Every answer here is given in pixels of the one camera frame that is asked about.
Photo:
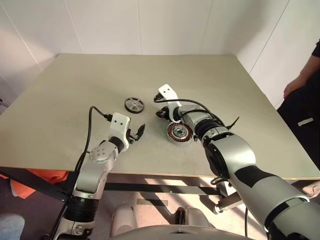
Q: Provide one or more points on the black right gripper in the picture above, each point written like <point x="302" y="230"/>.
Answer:
<point x="165" y="112"/>

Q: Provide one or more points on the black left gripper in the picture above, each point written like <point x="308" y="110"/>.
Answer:
<point x="131" y="136"/>

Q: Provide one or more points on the black spoked rotor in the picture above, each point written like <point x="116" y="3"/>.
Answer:
<point x="134" y="105"/>

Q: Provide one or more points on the round silver motor housing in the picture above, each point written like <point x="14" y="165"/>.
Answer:
<point x="180" y="132"/>

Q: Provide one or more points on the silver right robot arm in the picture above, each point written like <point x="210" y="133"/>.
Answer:
<point x="232" y="155"/>

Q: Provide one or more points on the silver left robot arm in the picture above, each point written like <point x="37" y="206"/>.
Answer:
<point x="90" y="175"/>

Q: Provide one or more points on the bystander bare hand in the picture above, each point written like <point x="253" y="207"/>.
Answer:
<point x="293" y="86"/>

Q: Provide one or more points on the black zip tie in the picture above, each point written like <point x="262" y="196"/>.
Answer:
<point x="233" y="123"/>

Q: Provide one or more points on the beige robot left leg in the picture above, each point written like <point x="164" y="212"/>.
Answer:
<point x="123" y="217"/>

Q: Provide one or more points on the beige robot leg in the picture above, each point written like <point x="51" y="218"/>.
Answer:
<point x="123" y="217"/>
<point x="197" y="216"/>

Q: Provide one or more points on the dark rounded shape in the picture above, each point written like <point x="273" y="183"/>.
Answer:
<point x="180" y="216"/>

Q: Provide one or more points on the beige robot right leg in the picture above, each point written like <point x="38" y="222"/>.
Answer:
<point x="197" y="216"/>

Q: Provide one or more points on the grey robot torso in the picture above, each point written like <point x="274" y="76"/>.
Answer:
<point x="180" y="233"/>

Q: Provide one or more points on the grey table leg with caster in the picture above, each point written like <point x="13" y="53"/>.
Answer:
<point x="232" y="200"/>

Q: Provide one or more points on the orange cloth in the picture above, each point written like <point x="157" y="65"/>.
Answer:
<point x="22" y="190"/>

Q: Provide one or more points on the white clothing tag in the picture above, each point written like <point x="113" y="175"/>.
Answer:
<point x="305" y="121"/>

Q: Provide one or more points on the bystander in dark clothes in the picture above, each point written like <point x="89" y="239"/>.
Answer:
<point x="310" y="105"/>

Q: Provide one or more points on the blue jeans knee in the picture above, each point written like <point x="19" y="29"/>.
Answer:
<point x="10" y="226"/>

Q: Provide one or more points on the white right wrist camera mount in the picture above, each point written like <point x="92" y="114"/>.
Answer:
<point x="167" y="90"/>

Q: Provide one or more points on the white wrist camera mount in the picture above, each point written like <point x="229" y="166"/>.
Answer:
<point x="120" y="122"/>
<point x="167" y="90"/>

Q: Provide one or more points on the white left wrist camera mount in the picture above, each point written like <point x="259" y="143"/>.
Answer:
<point x="120" y="122"/>

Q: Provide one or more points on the black metal table frame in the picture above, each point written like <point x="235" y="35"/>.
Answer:
<point x="150" y="187"/>

